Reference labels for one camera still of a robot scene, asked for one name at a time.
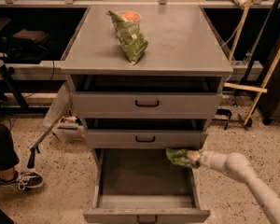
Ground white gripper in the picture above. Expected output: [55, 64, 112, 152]
[186, 150, 223, 172]

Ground green rice chip bag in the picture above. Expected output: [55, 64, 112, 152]
[166, 148, 200, 169]

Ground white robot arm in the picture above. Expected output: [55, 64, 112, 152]
[185, 150, 280, 224]

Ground grey drawer cabinet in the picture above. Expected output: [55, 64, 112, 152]
[62, 5, 232, 159]

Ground grey bottom drawer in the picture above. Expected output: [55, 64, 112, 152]
[83, 149, 210, 224]

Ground grey drawer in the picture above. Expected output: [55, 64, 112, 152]
[85, 118, 207, 149]
[70, 75, 222, 119]
[83, 149, 210, 224]

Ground grey middle drawer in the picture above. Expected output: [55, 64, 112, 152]
[85, 118, 207, 149]

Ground grey top drawer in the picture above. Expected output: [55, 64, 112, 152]
[70, 75, 222, 119]

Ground green chip bag on counter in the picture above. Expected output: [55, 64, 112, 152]
[108, 11, 148, 64]

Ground clear plastic bin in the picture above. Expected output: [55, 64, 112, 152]
[52, 117, 84, 142]

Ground grey reacher stick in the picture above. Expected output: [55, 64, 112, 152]
[27, 115, 63, 169]

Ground black sneaker white laces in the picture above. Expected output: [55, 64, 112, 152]
[0, 171, 44, 190]

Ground black trouser leg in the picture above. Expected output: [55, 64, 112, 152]
[0, 123, 20, 171]

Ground dark box on shelf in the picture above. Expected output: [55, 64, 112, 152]
[12, 29, 49, 43]

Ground wooden easel frame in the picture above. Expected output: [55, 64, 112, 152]
[225, 0, 280, 127]

